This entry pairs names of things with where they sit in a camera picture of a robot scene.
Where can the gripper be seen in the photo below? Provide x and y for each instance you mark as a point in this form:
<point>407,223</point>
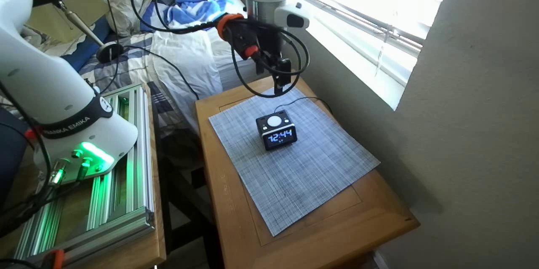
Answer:
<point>269,43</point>

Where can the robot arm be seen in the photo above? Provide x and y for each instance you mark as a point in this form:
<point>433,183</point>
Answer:
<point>50,79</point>

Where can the black digital alarm clock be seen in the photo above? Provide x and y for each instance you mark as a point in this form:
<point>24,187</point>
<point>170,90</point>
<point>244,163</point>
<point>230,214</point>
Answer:
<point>276,131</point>

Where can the blue white striped blanket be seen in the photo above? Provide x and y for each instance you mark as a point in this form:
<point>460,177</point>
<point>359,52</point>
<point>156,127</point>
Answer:
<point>191,10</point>

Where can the white pillow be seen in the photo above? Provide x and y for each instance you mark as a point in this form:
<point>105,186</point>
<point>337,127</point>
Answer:
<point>185,60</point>

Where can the window with blinds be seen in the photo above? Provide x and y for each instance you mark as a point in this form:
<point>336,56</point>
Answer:
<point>370,12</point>

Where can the grey woven placemat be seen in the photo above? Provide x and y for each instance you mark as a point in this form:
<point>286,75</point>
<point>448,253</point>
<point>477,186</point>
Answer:
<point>303,168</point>

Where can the bed with plaid sheet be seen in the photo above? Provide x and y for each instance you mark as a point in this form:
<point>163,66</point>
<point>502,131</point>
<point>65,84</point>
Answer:
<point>134,67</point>

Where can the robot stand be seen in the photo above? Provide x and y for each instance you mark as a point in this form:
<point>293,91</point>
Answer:
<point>126,235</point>

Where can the orange clamp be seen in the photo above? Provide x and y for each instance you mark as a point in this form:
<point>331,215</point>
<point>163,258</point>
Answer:
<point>54,258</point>

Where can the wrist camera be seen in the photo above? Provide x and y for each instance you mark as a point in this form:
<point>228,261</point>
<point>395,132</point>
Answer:
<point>240,35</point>

